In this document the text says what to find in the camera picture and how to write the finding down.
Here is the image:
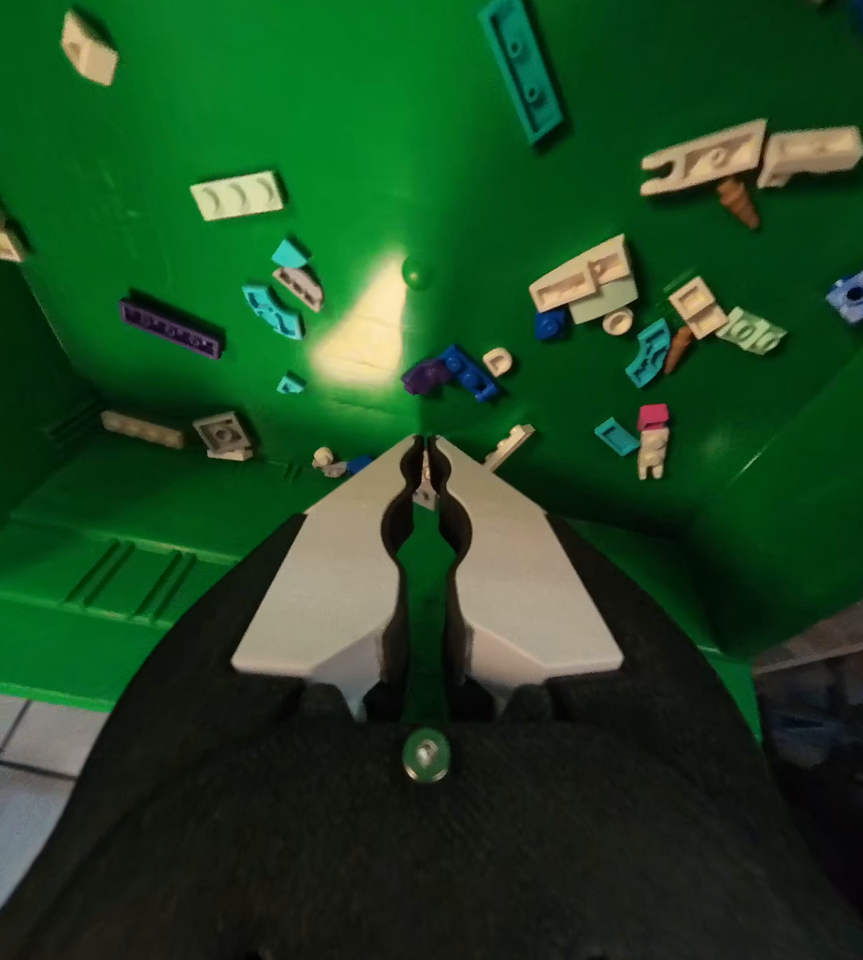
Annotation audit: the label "green plastic bin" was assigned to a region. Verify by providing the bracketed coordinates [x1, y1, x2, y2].
[0, 0, 863, 740]

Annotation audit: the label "small white lego brick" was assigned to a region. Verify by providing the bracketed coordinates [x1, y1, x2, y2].
[415, 450, 442, 513]

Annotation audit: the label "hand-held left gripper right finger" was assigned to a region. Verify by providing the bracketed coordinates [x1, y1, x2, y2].
[430, 433, 625, 717]

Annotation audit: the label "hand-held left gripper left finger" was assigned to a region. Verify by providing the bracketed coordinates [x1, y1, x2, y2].
[230, 433, 427, 721]

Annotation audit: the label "mixed lego pieces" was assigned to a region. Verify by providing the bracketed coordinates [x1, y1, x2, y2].
[0, 0, 863, 483]

